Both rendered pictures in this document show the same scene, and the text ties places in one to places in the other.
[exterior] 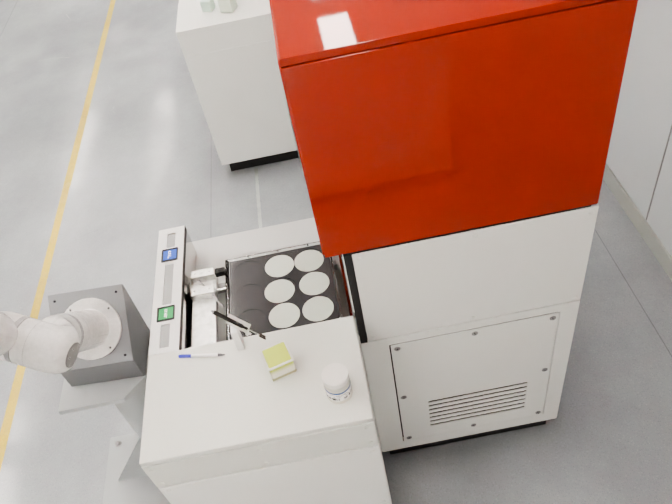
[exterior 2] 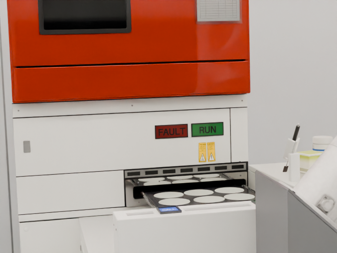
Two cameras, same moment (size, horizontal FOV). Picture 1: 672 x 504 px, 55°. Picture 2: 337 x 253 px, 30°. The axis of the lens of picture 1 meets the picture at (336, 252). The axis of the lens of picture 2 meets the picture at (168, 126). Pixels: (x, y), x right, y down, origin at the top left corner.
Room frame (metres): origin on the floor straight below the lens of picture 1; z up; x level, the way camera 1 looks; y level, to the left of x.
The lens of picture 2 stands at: (1.96, 2.11, 1.34)
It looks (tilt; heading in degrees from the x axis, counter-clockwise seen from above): 6 degrees down; 257
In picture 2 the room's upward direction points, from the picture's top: 2 degrees counter-clockwise
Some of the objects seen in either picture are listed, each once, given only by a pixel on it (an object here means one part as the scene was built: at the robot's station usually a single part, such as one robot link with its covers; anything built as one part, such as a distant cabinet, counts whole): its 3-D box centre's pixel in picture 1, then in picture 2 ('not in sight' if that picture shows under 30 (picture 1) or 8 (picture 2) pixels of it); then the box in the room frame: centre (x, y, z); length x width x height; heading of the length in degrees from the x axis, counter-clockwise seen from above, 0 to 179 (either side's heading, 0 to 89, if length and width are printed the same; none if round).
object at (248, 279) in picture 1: (281, 290); (207, 200); (1.41, 0.20, 0.90); 0.34 x 0.34 x 0.01; 89
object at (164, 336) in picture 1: (174, 298); (219, 233); (1.48, 0.56, 0.89); 0.55 x 0.09 x 0.14; 179
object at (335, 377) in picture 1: (337, 383); (322, 150); (0.94, 0.07, 1.01); 0.07 x 0.07 x 0.10
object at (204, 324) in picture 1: (205, 316); not in sight; (1.40, 0.46, 0.87); 0.36 x 0.08 x 0.03; 179
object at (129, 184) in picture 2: (344, 274); (187, 188); (1.42, -0.01, 0.89); 0.44 x 0.02 x 0.10; 179
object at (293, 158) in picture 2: (241, 331); (292, 158); (1.17, 0.31, 1.03); 0.06 x 0.04 x 0.13; 89
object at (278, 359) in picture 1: (279, 361); (310, 162); (1.06, 0.22, 1.00); 0.07 x 0.07 x 0.07; 15
